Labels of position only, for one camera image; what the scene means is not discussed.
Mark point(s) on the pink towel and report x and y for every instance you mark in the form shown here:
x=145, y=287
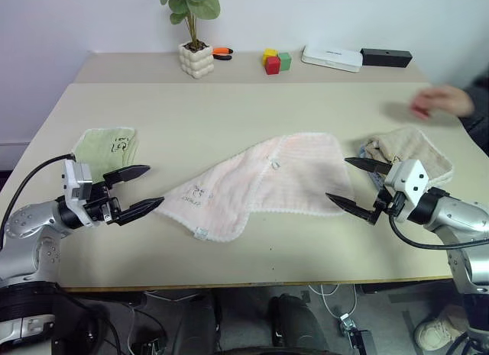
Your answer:
x=298, y=172

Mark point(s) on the yellow cube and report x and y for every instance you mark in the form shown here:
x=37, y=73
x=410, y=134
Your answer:
x=269, y=54

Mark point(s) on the white flat box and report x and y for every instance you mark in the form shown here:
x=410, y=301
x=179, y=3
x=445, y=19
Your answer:
x=330, y=58

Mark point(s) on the red cube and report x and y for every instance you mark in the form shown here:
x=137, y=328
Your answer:
x=273, y=66

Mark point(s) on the white bubble plant pot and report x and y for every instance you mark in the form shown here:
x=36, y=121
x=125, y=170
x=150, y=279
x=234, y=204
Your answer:
x=196, y=63

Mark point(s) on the orange black pliers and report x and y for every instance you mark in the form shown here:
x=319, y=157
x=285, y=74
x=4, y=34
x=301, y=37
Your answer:
x=221, y=52

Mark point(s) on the green cube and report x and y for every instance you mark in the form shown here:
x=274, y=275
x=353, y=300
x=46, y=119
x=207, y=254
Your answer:
x=285, y=62

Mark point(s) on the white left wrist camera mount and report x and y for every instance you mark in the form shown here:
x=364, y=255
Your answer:
x=70, y=179

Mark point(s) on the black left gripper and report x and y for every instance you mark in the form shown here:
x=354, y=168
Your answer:
x=101, y=212

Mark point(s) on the green folded towel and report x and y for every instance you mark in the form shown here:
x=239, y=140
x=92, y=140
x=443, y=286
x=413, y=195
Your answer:
x=95, y=149

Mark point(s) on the beige folded towel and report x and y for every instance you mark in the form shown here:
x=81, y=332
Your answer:
x=420, y=149

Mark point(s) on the person bare hand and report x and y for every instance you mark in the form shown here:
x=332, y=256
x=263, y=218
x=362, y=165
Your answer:
x=447, y=99

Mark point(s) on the white sneaker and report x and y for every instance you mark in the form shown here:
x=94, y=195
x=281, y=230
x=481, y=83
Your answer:
x=435, y=330

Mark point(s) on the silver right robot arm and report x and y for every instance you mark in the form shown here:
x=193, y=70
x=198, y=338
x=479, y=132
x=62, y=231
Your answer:
x=458, y=213

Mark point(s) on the metal clamp bracket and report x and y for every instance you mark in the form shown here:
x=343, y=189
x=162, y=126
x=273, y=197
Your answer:
x=353, y=330

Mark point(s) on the blue folded towel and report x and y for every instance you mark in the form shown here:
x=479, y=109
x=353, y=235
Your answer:
x=377, y=179

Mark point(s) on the black rectangular box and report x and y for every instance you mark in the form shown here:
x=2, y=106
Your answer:
x=386, y=58

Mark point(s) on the person dark sleeved arm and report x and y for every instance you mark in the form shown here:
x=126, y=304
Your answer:
x=479, y=103

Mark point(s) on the dark rounded shape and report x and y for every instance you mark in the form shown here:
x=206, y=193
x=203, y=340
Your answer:
x=294, y=324

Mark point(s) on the green leafy plant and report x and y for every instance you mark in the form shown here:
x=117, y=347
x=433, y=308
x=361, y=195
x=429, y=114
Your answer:
x=191, y=4

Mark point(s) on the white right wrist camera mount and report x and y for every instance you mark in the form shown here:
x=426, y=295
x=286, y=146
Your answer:
x=409, y=177

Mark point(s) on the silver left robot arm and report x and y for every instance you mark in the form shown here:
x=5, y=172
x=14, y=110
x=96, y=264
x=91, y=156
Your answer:
x=30, y=217

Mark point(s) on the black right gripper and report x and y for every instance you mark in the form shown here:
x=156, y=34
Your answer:
x=390, y=203

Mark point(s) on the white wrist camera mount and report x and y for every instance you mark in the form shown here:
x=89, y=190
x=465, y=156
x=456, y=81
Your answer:
x=409, y=177
x=70, y=179

